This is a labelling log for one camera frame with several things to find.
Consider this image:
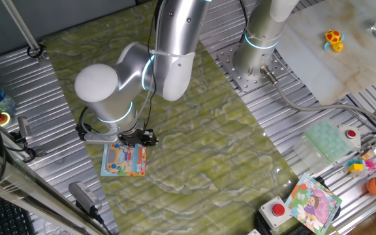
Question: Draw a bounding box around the aluminium frame beam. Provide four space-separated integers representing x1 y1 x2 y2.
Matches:
0 140 109 235

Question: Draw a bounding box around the bus picture puzzle board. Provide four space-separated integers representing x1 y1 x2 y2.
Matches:
100 140 148 178

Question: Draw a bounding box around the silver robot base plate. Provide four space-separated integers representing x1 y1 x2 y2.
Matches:
215 42 293 94

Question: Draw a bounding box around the black keyboard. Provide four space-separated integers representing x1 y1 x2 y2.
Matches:
0 189 35 235

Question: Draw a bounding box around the red button with yellow ring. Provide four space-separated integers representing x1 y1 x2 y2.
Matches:
0 112 12 129

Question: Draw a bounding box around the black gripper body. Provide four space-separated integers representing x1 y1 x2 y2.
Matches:
118 125 150 148

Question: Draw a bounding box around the grey box with red button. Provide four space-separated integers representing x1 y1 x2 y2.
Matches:
258 195 294 229

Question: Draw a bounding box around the black cable bundle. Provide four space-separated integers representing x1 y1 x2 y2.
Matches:
238 0 249 44

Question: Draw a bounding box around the grey hose with metal connector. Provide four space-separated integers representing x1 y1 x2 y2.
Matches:
260 65 376 131

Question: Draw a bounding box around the white marble slab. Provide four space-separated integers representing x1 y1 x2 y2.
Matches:
275 0 376 106

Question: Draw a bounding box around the grey camera box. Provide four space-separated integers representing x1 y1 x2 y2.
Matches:
68 181 114 235

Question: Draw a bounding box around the yellow turtle toy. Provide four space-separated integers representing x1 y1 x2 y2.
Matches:
324 29 345 54

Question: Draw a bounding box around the white metal pole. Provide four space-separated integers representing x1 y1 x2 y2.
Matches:
1 0 47 63

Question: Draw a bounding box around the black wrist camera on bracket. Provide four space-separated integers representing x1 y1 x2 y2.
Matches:
75 106 121 145

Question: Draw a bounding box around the black cable loop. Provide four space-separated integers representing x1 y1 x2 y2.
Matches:
27 43 47 60

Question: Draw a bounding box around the green marble pattern mat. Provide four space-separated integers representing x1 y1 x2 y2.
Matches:
42 0 339 235

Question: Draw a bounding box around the colourful building block toy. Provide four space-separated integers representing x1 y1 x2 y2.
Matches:
345 157 376 177

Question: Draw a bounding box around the translucent green ice tray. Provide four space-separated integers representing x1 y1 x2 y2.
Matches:
292 117 355 174

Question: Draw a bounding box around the small white red button box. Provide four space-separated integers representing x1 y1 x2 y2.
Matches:
337 123 362 148

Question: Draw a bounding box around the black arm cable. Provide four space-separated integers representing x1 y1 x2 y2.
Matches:
144 0 163 131

